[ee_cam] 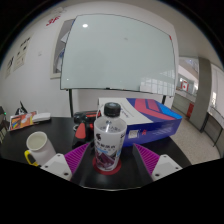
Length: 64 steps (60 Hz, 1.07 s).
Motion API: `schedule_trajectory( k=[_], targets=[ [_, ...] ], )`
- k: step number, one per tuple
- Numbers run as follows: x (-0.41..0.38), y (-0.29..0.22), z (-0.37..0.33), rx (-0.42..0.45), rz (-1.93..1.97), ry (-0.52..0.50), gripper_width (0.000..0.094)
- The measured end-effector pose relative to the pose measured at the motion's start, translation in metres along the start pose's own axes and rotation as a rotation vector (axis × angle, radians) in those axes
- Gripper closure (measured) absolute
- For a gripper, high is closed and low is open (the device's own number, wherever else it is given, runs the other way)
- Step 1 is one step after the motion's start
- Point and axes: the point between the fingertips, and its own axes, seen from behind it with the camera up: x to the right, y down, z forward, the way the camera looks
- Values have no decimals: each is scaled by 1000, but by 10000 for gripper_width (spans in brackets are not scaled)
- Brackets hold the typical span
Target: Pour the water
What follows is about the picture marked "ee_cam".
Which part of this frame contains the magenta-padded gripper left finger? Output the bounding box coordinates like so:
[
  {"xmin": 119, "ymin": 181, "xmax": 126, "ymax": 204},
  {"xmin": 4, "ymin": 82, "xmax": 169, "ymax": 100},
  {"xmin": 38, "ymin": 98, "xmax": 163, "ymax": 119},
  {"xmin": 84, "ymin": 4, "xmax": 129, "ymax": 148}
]
[{"xmin": 39, "ymin": 142, "xmax": 97, "ymax": 183}]

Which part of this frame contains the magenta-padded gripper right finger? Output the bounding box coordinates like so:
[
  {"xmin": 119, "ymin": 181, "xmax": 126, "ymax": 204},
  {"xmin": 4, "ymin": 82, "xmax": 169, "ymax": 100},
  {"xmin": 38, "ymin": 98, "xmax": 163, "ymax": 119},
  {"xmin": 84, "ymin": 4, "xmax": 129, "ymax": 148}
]
[{"xmin": 132, "ymin": 143, "xmax": 184, "ymax": 182}]

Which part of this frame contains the clear black-capped drink bottle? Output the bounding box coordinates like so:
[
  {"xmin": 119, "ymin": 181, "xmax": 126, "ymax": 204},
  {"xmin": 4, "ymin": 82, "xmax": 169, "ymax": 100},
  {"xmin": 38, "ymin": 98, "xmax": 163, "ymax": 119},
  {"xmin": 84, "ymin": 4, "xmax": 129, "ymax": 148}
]
[{"xmin": 93, "ymin": 102, "xmax": 128, "ymax": 173}]

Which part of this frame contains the flat round red coaster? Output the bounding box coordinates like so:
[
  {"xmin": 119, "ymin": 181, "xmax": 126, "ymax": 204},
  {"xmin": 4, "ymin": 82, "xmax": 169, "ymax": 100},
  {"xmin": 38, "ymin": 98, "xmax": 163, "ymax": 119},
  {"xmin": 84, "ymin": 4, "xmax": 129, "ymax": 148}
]
[{"xmin": 91, "ymin": 156, "xmax": 123, "ymax": 176}]

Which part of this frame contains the black and red power tool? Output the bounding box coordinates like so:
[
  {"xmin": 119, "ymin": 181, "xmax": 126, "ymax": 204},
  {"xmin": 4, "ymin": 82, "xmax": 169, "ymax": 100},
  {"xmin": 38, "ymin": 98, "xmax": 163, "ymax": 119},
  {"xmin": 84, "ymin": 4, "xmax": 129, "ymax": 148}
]
[{"xmin": 72, "ymin": 110, "xmax": 100, "ymax": 141}]

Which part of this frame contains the blue white magenta cardboard box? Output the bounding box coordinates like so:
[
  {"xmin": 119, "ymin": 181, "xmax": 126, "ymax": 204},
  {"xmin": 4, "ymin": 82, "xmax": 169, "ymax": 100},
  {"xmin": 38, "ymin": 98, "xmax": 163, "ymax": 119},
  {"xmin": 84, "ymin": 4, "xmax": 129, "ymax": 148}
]
[{"xmin": 96, "ymin": 97, "xmax": 184, "ymax": 139}]

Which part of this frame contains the white whiteboard eraser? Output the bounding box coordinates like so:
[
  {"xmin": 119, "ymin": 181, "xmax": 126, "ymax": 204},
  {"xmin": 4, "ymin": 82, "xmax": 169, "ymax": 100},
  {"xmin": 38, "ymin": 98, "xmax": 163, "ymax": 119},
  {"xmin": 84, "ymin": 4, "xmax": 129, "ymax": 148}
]
[{"xmin": 31, "ymin": 112, "xmax": 52, "ymax": 123}]

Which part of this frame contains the red floor cabinet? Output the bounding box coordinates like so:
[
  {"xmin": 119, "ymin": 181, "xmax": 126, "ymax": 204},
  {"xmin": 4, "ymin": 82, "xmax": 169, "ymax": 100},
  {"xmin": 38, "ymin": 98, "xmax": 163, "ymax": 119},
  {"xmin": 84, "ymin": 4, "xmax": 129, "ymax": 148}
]
[{"xmin": 186, "ymin": 102, "xmax": 195, "ymax": 119}]

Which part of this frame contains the orange colourful magazine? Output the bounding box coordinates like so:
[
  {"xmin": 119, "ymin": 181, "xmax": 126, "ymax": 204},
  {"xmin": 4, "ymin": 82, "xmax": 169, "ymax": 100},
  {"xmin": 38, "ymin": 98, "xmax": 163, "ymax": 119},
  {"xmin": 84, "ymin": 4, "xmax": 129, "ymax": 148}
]
[{"xmin": 8, "ymin": 111, "xmax": 38, "ymax": 132}]

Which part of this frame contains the red white flag poster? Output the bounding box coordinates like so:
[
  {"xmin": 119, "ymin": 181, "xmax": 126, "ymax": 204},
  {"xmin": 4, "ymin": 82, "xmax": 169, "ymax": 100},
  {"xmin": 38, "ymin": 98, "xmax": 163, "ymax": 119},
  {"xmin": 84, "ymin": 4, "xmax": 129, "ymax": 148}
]
[{"xmin": 179, "ymin": 81, "xmax": 190, "ymax": 92}]

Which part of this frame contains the grey pin board with papers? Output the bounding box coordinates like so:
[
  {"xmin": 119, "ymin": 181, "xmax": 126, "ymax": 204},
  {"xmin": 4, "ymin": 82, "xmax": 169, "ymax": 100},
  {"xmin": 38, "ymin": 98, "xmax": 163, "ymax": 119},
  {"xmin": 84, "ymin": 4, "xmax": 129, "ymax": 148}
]
[{"xmin": 49, "ymin": 17, "xmax": 76, "ymax": 80}]

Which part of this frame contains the whiteboard on stand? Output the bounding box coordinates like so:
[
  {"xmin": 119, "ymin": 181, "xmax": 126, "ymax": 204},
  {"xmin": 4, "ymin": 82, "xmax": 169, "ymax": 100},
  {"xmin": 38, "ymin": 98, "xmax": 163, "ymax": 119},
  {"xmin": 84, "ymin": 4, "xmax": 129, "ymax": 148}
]
[{"xmin": 59, "ymin": 12, "xmax": 177, "ymax": 118}]

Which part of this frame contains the white mug with yellow handle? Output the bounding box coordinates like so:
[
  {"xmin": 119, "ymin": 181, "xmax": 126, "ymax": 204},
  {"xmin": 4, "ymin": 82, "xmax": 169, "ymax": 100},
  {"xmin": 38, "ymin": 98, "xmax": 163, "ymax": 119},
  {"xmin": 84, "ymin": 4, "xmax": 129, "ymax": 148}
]
[{"xmin": 23, "ymin": 130, "xmax": 57, "ymax": 167}]

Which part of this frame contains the small white wall poster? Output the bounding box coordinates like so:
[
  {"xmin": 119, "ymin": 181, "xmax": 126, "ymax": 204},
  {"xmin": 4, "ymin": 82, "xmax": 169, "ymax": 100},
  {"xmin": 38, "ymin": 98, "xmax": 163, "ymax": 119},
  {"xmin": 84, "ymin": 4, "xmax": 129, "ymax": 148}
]
[{"xmin": 3, "ymin": 56, "xmax": 15, "ymax": 80}]

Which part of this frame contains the large white wall poster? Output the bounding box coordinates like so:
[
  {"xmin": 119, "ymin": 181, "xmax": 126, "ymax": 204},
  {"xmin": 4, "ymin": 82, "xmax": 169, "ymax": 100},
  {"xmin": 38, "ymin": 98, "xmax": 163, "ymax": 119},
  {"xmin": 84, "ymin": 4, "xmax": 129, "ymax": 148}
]
[{"xmin": 12, "ymin": 36, "xmax": 32, "ymax": 72}]

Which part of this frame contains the red wall sign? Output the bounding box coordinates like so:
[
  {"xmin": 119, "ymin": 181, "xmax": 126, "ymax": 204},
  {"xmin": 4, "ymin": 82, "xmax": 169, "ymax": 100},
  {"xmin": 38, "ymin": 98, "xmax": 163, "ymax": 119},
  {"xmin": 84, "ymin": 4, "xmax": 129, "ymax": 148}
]
[{"xmin": 45, "ymin": 14, "xmax": 61, "ymax": 27}]

